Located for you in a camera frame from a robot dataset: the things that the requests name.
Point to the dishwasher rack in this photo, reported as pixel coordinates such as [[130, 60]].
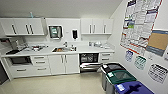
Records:
[[89, 58]]

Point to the stainless steel dishwasher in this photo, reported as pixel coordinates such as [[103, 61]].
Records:
[[90, 66]]

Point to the black soap dispenser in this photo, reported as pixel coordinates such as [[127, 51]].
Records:
[[75, 34]]

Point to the chrome faucet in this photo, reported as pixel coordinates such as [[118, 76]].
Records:
[[65, 44]]

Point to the stainless steel sink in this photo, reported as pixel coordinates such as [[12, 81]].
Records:
[[63, 49]]

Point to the white narrow drawer unit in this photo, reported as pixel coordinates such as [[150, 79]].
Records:
[[106, 57]]

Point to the steel paper towel dispenser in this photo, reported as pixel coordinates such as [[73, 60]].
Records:
[[55, 32]]

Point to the grey bin black lid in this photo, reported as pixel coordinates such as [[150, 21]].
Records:
[[111, 67]]

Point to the dish drying rack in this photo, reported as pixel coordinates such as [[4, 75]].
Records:
[[38, 48]]

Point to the white wide drawer unit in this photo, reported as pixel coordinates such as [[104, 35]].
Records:
[[40, 65]]

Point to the small teal item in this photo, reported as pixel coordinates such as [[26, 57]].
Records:
[[31, 15]]

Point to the black built-in microwave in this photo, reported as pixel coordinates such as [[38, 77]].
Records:
[[20, 60]]

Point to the white drawer under microwave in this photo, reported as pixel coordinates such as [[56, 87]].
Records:
[[21, 70]]

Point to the large wall notice poster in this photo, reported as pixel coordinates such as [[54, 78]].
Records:
[[140, 23]]

